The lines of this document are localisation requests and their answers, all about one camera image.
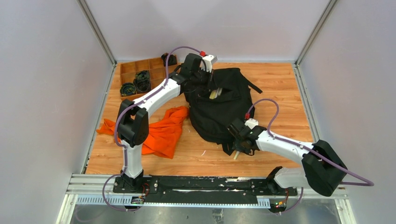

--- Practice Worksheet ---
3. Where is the dark coiled roll back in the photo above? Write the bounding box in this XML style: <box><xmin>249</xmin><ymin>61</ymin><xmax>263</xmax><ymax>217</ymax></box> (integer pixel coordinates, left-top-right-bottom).
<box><xmin>161</xmin><ymin>53</ymin><xmax>178</xmax><ymax>67</ymax></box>

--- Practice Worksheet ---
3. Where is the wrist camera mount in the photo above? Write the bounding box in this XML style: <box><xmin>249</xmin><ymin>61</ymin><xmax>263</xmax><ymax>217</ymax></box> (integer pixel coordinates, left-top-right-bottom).
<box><xmin>244</xmin><ymin>113</ymin><xmax>259</xmax><ymax>130</ymax></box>
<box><xmin>199</xmin><ymin>51</ymin><xmax>218</xmax><ymax>73</ymax></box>

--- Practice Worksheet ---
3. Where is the wooden compartment tray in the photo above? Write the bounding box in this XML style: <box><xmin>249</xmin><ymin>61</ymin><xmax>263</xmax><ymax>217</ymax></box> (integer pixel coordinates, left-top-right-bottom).
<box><xmin>119</xmin><ymin>53</ymin><xmax>178</xmax><ymax>101</ymax></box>

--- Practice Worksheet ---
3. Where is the white marker pen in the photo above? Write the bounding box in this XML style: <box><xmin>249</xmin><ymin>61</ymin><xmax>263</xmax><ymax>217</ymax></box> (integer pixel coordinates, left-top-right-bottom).
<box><xmin>215</xmin><ymin>88</ymin><xmax>222</xmax><ymax>98</ymax></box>

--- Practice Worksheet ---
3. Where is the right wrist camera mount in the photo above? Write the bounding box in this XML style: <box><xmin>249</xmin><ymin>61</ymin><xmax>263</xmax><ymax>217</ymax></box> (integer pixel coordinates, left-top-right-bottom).
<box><xmin>244</xmin><ymin>113</ymin><xmax>259</xmax><ymax>130</ymax></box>

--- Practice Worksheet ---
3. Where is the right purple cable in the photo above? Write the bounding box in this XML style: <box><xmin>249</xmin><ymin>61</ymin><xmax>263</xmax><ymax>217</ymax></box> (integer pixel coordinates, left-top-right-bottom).
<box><xmin>245</xmin><ymin>98</ymin><xmax>375</xmax><ymax>215</ymax></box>

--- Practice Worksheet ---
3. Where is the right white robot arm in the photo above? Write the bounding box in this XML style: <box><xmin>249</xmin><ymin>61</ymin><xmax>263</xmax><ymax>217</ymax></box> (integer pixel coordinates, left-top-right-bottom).
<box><xmin>227</xmin><ymin>119</ymin><xmax>347</xmax><ymax>197</ymax></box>

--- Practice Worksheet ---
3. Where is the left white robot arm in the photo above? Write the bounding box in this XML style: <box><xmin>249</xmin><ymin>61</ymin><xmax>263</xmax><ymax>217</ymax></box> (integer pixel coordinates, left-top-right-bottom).
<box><xmin>114</xmin><ymin>52</ymin><xmax>217</xmax><ymax>193</ymax></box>

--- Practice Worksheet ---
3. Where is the dark coiled roll front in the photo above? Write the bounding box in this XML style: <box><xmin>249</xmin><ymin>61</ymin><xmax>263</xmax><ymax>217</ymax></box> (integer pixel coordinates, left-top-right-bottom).
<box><xmin>120</xmin><ymin>82</ymin><xmax>137</xmax><ymax>97</ymax></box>

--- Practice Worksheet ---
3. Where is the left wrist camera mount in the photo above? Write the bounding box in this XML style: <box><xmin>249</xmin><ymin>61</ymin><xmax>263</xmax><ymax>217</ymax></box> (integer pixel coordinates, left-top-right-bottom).
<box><xmin>199</xmin><ymin>51</ymin><xmax>218</xmax><ymax>73</ymax></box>

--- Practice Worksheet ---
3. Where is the orange cloth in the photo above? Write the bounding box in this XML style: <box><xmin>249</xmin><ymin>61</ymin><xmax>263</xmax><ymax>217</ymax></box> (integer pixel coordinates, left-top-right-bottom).
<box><xmin>96</xmin><ymin>106</ymin><xmax>190</xmax><ymax>160</ymax></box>

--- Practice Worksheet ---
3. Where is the black backpack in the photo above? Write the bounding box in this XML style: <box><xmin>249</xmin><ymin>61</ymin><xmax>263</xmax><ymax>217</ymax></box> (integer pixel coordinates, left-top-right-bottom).
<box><xmin>181</xmin><ymin>68</ymin><xmax>263</xmax><ymax>155</ymax></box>

